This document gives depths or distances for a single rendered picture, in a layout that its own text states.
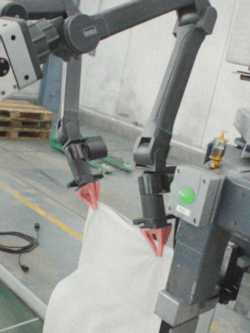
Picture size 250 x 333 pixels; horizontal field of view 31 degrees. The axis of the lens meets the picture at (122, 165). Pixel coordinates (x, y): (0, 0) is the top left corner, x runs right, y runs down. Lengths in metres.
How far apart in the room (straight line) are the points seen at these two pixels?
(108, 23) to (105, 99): 7.65
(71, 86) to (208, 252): 0.77
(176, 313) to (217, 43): 6.40
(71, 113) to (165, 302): 0.69
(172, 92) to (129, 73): 7.12
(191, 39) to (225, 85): 5.80
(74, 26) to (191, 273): 0.54
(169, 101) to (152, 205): 0.26
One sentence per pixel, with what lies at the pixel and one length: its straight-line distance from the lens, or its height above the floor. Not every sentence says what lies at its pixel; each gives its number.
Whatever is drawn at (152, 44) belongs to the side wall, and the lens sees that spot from 7.96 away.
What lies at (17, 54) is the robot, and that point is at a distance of 0.89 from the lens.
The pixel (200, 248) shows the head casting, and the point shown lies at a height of 1.19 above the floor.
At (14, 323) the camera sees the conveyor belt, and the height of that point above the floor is 0.38.
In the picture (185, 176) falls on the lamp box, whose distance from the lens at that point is 0.81.
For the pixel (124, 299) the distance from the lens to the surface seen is 1.25.
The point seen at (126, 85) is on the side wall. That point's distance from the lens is 8.27.
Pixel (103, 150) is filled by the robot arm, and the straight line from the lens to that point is 1.38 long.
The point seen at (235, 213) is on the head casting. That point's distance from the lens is 0.82.
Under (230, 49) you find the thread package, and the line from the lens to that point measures 1.15.
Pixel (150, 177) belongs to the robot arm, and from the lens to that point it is 1.09.
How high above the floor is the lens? 1.51
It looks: 14 degrees down
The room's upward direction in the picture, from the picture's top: 11 degrees clockwise
